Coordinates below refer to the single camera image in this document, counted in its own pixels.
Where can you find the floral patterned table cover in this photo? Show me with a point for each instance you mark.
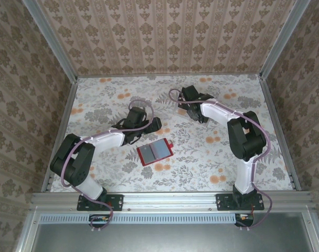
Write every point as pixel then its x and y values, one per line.
pixel 191 170

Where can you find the aluminium corner post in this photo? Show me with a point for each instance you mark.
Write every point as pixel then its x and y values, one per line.
pixel 282 39
pixel 53 42

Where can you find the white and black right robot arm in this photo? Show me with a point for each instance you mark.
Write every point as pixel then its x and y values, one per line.
pixel 214 111

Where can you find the black connector box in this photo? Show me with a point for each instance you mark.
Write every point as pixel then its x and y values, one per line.
pixel 244 218
pixel 100 218

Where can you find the aluminium mounting rail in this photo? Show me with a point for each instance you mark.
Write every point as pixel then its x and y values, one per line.
pixel 170 200

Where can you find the red card holder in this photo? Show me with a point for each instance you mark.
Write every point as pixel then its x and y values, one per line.
pixel 154 152

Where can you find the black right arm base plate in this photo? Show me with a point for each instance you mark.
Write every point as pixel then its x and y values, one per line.
pixel 222 202

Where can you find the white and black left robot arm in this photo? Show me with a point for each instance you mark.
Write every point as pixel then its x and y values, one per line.
pixel 107 140

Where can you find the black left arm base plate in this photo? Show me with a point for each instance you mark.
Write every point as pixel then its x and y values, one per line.
pixel 115 198

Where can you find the aluminium side rail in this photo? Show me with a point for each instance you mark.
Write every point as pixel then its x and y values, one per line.
pixel 62 126
pixel 278 131

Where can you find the grey metal sheet panel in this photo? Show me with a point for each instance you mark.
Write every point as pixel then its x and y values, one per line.
pixel 170 239

